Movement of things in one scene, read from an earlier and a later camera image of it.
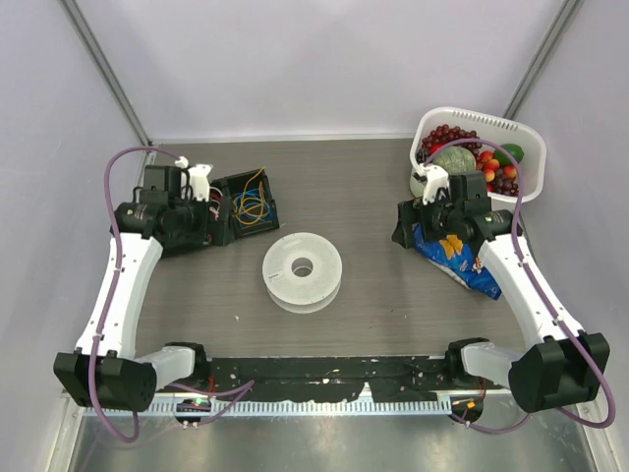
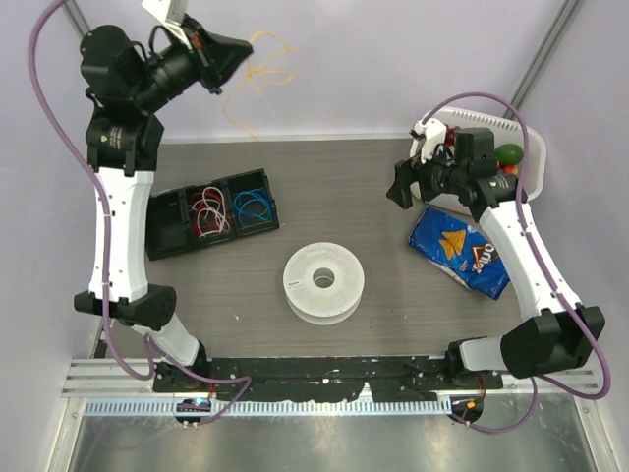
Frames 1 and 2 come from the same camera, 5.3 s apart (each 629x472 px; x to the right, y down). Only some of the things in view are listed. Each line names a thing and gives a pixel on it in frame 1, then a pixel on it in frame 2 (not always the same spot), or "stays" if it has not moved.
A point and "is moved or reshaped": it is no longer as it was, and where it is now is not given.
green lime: x=513 y=149 stays
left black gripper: x=201 y=233 → x=216 y=58
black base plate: x=270 y=379 stays
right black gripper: x=412 y=211 → x=407 y=172
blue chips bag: x=457 y=261 stays
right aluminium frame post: x=560 y=27 stays
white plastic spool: x=303 y=272 → x=316 y=305
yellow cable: x=251 y=209 is moved or reshaped
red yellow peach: x=510 y=171 stays
